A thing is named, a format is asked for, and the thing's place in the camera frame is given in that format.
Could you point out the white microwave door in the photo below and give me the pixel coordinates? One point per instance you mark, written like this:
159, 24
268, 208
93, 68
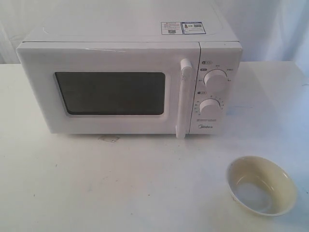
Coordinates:
113, 88

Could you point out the cream ceramic bowl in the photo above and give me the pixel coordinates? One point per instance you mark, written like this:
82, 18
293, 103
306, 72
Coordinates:
261, 186

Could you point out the white microwave oven body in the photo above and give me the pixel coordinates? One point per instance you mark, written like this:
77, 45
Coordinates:
219, 50

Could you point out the lower white control knob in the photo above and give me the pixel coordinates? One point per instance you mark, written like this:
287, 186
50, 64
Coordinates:
210, 107

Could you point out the white control knob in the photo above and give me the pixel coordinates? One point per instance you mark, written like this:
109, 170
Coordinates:
210, 107
215, 79

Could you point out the upper white control knob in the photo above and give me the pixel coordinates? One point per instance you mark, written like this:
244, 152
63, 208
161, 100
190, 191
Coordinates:
215, 79

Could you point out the right blue info sticker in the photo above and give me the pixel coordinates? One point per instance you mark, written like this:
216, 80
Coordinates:
193, 28

